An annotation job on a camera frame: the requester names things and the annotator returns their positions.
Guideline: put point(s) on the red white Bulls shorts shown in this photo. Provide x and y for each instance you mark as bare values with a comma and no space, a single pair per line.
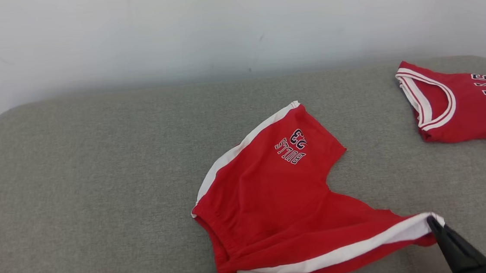
274,203

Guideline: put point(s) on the red white Bulls jersey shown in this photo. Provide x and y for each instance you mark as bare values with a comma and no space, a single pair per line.
467,114

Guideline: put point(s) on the grey fabric sofa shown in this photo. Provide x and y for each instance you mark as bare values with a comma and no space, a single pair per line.
99,187

